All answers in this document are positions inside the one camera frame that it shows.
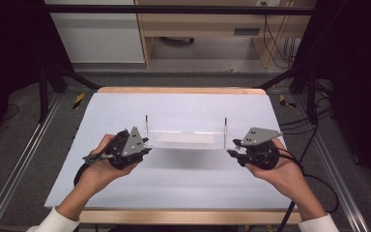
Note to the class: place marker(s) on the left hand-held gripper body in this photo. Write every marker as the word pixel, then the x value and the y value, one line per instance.
pixel 133 143

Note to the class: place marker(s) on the clear acrylic plate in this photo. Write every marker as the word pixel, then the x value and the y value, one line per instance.
pixel 186 145

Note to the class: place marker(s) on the thin metal pin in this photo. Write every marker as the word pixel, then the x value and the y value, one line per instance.
pixel 147 125
pixel 225 132

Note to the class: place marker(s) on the wooden table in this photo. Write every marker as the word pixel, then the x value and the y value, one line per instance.
pixel 180 216

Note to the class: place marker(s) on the black horizontal frame bar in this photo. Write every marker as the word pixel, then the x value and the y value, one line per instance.
pixel 174 9

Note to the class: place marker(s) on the grey desk label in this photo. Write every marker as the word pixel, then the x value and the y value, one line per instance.
pixel 247 31

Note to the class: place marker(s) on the black metal stand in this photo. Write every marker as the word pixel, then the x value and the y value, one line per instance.
pixel 302 80
pixel 50 80

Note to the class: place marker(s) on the white cabinet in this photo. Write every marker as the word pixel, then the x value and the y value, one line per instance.
pixel 96 38

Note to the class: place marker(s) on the person's right hand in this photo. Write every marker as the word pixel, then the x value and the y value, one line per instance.
pixel 283 177

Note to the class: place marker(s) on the aluminium floor rail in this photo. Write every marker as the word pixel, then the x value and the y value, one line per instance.
pixel 16 170
pixel 338 167

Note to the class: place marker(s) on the yellow and black tape strip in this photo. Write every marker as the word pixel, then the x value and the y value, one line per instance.
pixel 286 101
pixel 78 101

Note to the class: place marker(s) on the black curtain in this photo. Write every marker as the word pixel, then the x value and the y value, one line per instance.
pixel 360 80
pixel 9 58

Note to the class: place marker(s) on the person's left hand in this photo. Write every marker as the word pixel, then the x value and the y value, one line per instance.
pixel 98 172

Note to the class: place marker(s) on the wooden desk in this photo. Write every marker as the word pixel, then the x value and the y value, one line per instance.
pixel 206 22

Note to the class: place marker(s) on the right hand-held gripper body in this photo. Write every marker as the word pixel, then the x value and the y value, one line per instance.
pixel 261 154

